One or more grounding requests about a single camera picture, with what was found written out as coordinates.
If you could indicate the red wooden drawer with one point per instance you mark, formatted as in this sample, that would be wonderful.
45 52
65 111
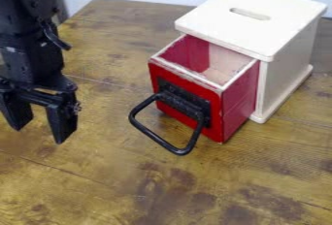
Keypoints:
217 75

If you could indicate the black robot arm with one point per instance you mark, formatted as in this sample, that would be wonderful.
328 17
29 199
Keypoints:
23 16

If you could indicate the white wooden cabinet box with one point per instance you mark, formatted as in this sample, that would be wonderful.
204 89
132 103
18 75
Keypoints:
271 30

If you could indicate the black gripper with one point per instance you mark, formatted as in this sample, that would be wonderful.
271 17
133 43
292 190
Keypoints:
33 79

